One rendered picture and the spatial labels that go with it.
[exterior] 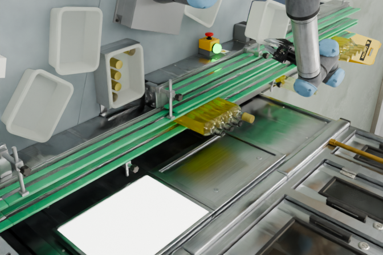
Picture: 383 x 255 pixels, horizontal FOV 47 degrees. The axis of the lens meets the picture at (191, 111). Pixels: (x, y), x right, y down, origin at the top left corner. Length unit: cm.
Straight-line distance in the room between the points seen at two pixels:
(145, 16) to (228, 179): 69
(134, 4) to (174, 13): 21
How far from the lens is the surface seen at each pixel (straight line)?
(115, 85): 169
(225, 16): 221
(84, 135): 165
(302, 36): 137
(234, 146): 190
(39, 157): 156
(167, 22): 175
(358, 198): 180
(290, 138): 206
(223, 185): 168
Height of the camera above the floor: 203
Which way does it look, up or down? 36 degrees down
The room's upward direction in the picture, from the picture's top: 113 degrees clockwise
